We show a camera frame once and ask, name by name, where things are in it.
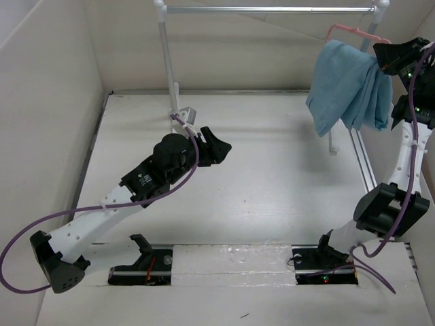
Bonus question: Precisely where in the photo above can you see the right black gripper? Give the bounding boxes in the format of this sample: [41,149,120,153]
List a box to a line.
[376,35,435,96]

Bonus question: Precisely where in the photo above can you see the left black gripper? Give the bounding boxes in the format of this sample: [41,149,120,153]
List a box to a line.
[168,128,230,185]

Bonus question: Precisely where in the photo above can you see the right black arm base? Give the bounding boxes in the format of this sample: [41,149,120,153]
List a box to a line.
[287,246,358,286]

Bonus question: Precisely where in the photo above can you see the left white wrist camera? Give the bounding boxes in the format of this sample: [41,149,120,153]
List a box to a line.
[170,107,196,138]

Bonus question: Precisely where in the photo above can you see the aluminium rail right side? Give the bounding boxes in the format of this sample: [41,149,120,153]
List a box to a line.
[349,129,377,193]

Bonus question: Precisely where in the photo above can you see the pink clothes hanger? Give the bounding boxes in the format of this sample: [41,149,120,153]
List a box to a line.
[325,24,391,44]

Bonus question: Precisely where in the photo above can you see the light blue trousers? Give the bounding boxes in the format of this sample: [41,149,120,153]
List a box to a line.
[306,40,393,137]

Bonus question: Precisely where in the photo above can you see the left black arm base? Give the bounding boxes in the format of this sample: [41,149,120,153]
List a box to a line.
[107,246,173,286]

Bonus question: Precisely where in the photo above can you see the white and silver clothes rack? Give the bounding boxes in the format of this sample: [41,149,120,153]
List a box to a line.
[152,0,392,157]

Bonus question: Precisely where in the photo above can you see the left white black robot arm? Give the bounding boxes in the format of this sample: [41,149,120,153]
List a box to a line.
[30,127,232,293]

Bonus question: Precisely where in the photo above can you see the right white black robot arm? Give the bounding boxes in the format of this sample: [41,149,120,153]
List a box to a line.
[314,37,434,268]

